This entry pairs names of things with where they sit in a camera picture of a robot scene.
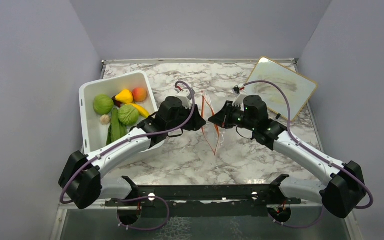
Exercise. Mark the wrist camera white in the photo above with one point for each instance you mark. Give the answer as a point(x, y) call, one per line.
point(241, 94)
point(185, 97)

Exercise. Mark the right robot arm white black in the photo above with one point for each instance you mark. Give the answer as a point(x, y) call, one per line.
point(339, 186)

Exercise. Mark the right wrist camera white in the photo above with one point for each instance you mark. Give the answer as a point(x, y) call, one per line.
point(241, 94)

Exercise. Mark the clear zip bag orange zipper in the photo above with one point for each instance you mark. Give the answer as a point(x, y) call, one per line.
point(209, 105)

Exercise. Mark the green cabbage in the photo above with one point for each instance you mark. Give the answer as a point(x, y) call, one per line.
point(128, 115)
point(103, 104)

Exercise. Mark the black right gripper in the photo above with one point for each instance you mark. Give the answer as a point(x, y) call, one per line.
point(224, 114)

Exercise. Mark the black mounting rail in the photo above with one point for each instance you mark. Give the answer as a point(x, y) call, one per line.
point(195, 201)

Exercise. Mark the yellow bell pepper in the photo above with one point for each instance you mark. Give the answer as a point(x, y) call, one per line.
point(125, 97)

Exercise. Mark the dark red vegetable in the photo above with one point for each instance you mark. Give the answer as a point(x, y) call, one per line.
point(116, 102)

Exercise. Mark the whiteboard with wooden frame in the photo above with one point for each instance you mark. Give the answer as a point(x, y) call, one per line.
point(297, 88)

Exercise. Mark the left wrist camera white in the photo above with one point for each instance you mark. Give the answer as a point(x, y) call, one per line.
point(185, 97)

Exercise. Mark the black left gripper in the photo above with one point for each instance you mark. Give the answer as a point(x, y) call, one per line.
point(197, 122)

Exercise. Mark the yellow banana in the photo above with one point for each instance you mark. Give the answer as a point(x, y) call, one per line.
point(142, 111)

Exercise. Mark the orange peach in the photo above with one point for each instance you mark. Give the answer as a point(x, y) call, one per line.
point(139, 94)

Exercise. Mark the garlic bulb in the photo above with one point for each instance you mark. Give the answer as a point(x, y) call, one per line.
point(105, 119)

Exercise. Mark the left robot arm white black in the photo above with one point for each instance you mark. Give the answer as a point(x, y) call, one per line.
point(83, 177)

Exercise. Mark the green leafy vegetable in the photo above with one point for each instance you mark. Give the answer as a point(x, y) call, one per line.
point(116, 129)

